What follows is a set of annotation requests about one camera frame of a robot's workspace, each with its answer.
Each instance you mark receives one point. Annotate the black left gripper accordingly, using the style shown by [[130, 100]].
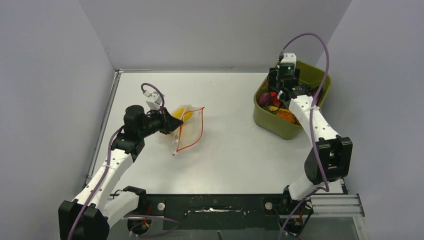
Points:
[[169, 123]]

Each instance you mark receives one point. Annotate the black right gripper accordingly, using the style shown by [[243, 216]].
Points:
[[274, 78]]

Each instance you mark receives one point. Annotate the yellow banana bunch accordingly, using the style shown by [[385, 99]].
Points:
[[186, 114]]

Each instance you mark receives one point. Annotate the clear zip top bag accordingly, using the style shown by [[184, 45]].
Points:
[[180, 143]]

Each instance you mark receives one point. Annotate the red apple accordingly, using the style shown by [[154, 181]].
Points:
[[274, 99]]

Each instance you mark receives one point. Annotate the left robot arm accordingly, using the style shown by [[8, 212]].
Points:
[[91, 214]]

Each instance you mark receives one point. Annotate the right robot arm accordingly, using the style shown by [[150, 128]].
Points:
[[330, 157]]

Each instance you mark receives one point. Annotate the purple red onion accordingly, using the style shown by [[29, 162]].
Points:
[[264, 99]]

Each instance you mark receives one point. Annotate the green plastic bin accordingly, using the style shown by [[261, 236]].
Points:
[[309, 75]]

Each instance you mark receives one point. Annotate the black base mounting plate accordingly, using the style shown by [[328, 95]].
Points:
[[161, 214]]

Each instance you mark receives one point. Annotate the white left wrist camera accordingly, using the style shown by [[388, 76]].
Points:
[[154, 100]]

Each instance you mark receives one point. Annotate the aluminium frame rail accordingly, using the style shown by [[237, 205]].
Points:
[[337, 206]]

